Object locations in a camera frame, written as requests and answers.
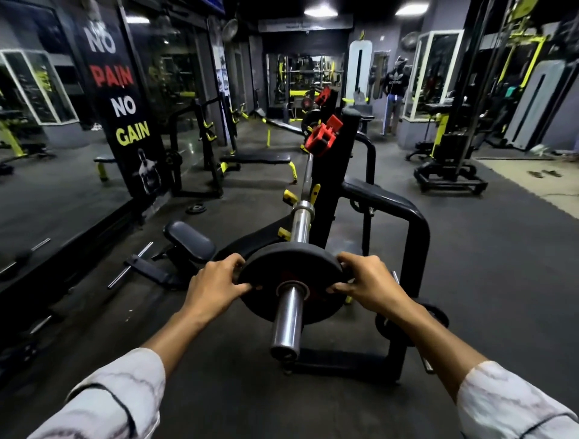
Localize person's right hand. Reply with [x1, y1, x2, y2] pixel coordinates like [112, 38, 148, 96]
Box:
[326, 252, 410, 316]

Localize person's left hand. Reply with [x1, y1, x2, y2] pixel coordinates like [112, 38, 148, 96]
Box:
[182, 253, 252, 324]

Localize black round weight plate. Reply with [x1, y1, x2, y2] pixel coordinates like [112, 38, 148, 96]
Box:
[237, 242, 348, 326]

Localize person's left forearm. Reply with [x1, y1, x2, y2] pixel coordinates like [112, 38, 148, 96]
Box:
[27, 308, 213, 439]

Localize person's right forearm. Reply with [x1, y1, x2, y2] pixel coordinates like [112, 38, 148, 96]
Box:
[384, 296, 579, 439]

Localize chrome barbell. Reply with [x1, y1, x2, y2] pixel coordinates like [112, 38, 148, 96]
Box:
[270, 151, 316, 362]

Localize black padded adjustable bench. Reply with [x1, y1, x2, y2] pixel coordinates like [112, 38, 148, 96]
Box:
[107, 220, 217, 291]

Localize black weight plate on rack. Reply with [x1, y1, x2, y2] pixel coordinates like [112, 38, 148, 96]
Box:
[375, 302, 450, 348]

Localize black bench press rack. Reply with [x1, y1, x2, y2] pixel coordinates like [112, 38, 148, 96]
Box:
[213, 86, 431, 385]

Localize black flat bench yellow legs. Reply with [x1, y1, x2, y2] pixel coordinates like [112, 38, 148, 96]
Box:
[219, 151, 299, 184]

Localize black squat stand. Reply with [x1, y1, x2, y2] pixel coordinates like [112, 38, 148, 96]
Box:
[167, 96, 239, 199]

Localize red barbell collar clamp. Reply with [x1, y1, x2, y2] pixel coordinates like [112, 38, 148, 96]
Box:
[304, 114, 343, 157]

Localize yellow black power rack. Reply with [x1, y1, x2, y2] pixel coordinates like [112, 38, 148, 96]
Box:
[267, 53, 344, 120]

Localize white arched mirror panel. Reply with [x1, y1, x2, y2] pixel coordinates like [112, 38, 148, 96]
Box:
[345, 40, 373, 106]

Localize black cable machine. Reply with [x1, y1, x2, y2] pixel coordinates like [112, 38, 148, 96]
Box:
[413, 0, 516, 196]

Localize black motivational wall banner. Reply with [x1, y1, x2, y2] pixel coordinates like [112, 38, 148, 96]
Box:
[72, 0, 172, 202]

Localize wall mirror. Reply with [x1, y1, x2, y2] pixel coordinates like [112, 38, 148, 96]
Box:
[0, 0, 213, 290]

